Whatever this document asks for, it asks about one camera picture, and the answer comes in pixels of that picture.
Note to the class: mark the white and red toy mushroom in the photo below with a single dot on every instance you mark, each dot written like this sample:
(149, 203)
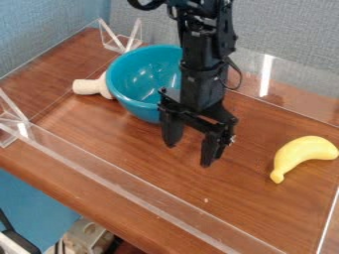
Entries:
(92, 86)

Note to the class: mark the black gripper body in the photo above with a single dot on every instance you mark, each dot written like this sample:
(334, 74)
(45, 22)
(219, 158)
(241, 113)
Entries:
(213, 119)

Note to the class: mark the clear acrylic back barrier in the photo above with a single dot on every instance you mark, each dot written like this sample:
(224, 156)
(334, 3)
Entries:
(291, 85)

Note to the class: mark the clear acrylic left bracket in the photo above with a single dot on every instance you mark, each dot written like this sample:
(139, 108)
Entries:
(13, 122)

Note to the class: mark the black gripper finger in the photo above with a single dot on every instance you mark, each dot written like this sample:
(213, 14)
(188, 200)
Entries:
(212, 148)
(172, 128)

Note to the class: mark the clear acrylic barrier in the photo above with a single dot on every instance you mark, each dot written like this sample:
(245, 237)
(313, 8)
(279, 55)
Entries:
(73, 172)
(291, 85)

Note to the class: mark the white block under table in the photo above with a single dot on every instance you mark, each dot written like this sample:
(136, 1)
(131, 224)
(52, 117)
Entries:
(85, 238)

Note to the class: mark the clear acrylic corner bracket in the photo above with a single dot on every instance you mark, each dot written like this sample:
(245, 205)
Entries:
(119, 43)

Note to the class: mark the yellow toy banana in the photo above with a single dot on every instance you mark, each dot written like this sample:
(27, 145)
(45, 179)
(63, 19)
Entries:
(301, 149)

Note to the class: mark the clear acrylic front barrier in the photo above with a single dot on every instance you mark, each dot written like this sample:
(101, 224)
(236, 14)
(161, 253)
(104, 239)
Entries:
(73, 172)

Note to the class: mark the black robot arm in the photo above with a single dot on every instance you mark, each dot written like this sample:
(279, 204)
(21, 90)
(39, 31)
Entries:
(196, 104)

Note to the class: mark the blue bowl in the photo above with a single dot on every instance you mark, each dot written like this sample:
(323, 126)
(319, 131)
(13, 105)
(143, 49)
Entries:
(137, 74)

